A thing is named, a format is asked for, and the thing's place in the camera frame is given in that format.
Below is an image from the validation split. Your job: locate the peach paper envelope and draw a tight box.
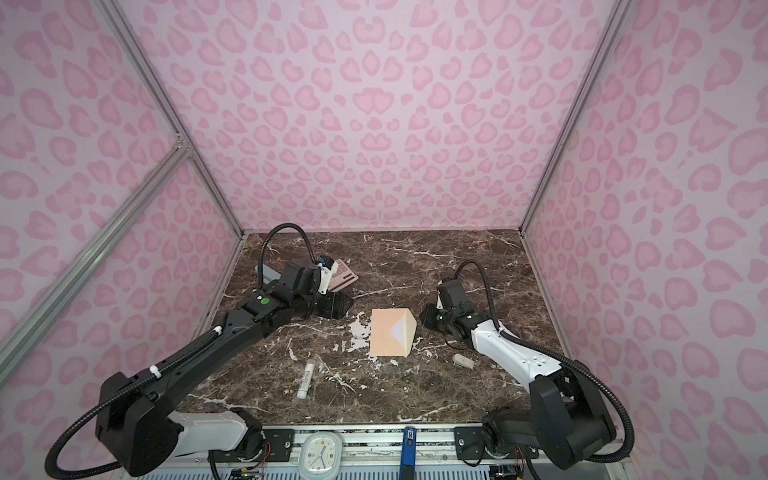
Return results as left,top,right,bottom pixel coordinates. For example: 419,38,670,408
369,308,417,357

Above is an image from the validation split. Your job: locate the white glue stick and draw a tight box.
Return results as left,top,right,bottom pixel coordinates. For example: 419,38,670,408
296,359,316,400

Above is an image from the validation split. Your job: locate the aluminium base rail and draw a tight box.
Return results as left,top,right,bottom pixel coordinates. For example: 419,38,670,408
110,422,631,480

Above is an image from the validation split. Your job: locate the green bordered floral letter card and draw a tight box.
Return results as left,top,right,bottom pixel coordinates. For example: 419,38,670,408
389,317,416,348

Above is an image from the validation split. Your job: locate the white analog clock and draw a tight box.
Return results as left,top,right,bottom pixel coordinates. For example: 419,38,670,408
298,431,344,480

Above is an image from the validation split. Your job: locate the grey blue stapler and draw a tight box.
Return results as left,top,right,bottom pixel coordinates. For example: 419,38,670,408
255,265,281,284

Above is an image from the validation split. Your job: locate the small beige eraser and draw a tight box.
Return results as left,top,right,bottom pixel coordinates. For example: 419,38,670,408
452,354,475,370

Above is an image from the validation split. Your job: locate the pink calculator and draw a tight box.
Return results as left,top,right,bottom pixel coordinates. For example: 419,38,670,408
329,259,359,292

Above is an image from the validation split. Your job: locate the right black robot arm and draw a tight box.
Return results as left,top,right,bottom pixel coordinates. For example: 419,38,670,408
420,260,636,472

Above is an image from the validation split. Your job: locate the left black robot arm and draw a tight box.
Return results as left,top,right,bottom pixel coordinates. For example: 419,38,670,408
44,253,354,479

